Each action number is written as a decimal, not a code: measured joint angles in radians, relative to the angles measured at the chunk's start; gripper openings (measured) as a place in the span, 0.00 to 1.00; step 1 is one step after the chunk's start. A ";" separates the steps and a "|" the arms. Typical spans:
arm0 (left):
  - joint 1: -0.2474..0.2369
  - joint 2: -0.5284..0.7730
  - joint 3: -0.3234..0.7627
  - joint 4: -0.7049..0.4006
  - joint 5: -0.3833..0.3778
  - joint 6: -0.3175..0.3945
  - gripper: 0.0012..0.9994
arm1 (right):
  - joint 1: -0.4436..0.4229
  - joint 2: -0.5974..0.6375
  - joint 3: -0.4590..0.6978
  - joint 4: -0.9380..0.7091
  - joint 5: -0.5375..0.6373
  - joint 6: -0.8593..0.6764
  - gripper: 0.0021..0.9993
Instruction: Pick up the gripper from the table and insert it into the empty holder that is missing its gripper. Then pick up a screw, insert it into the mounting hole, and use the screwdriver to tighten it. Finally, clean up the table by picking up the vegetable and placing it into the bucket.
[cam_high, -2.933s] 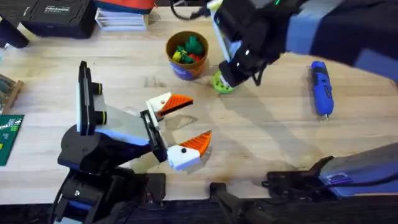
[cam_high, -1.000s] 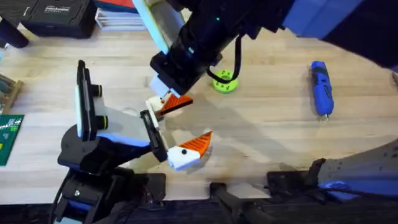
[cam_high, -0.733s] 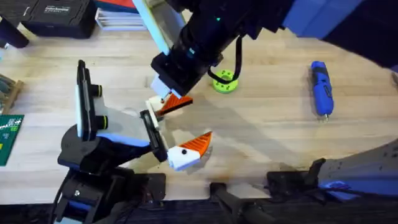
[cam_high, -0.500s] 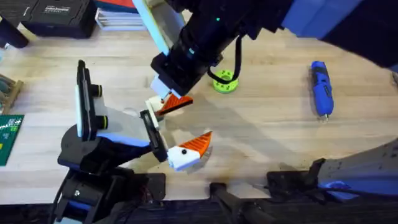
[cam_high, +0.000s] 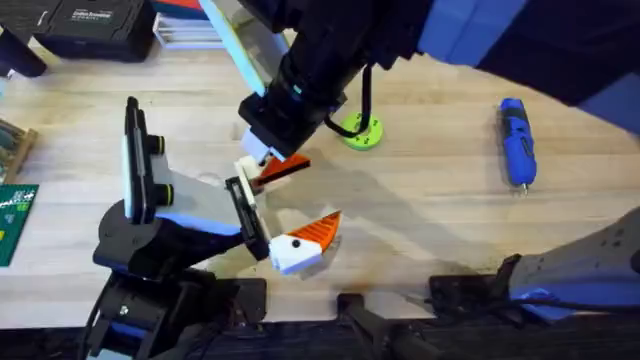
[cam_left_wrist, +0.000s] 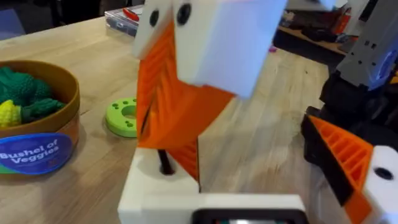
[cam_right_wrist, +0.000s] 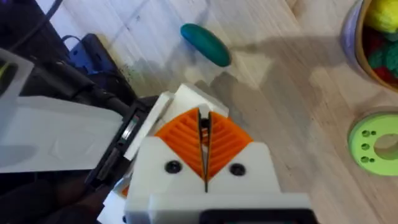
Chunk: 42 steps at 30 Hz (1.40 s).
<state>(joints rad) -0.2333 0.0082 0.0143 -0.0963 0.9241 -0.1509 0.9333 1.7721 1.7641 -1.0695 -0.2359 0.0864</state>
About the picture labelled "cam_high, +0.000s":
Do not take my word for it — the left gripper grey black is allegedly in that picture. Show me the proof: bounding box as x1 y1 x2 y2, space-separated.
92 152 344 280

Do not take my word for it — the orange ribbed wedge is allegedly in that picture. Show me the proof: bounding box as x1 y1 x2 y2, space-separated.
252 153 312 194

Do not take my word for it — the blue electric screwdriver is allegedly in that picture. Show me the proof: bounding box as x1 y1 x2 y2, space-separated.
497 97 539 196

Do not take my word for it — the right wrist flat plate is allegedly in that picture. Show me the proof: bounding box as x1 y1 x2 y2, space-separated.
197 0 292 99

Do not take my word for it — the wrist flat plate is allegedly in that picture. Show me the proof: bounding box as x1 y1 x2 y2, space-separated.
197 0 292 99
121 96 176 225

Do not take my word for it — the green disc with holes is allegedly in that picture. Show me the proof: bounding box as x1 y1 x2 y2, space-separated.
341 111 385 152

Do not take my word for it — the left wrist flat plate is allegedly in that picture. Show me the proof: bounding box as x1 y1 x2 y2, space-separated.
121 96 176 225

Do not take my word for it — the red and blue box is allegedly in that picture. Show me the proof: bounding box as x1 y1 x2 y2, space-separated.
149 0 209 21

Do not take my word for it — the black tool case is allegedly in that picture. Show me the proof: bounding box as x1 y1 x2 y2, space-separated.
32 0 159 64

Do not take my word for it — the wooden tray with tools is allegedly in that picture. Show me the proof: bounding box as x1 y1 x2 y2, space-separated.
0 118 40 185

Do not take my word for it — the green board with blocks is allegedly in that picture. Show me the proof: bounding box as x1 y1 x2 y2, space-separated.
0 183 41 268

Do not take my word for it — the dark rounded object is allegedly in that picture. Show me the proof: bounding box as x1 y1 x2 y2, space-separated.
0 24 49 79

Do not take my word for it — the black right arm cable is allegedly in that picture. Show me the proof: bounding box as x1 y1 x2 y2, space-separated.
323 63 375 140

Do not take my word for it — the black rail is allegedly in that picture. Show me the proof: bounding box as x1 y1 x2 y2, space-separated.
0 319 640 360

